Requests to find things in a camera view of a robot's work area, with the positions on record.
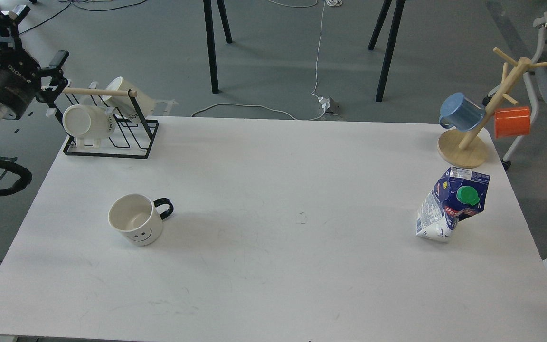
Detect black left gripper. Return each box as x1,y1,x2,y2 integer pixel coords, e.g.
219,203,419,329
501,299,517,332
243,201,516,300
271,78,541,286
0,6,69,120

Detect white smiley face mug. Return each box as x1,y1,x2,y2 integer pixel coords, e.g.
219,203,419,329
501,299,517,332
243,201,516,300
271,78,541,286
108,193,174,247

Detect blue white milk carton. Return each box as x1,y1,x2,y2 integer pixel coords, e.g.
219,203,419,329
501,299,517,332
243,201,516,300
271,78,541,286
416,167,490,242

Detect blue metal cup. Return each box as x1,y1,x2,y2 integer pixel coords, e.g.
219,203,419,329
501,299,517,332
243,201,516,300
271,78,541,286
438,92,486,132

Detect orange metal cup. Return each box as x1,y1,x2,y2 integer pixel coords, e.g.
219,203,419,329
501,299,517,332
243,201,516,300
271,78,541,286
493,106,530,139

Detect cream mug front in rack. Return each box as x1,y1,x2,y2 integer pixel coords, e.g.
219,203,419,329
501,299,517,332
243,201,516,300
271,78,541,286
62,104,116,149

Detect black stand legs left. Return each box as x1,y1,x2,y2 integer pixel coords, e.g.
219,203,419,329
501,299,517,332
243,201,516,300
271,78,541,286
202,0,233,94

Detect black stand legs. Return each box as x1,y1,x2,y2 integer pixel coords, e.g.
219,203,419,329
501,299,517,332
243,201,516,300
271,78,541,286
202,0,233,94
368,0,406,103

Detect white power adapter plug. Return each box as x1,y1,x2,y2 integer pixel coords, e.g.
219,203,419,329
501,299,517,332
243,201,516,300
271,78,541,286
317,96,341,115

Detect black stand legs right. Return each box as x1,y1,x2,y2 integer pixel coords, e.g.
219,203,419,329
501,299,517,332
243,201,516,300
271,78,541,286
368,0,406,103

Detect wooden mug tree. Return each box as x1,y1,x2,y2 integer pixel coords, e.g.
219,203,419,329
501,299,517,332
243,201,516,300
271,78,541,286
438,47,547,169

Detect black floor cable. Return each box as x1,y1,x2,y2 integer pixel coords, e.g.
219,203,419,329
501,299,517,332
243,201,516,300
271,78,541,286
17,0,147,36

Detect black wire cup rack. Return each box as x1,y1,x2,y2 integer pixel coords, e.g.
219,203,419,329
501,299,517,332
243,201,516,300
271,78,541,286
56,84,159,159

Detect white power cable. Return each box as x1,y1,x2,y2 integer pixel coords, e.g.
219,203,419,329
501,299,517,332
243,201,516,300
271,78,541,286
191,0,343,120

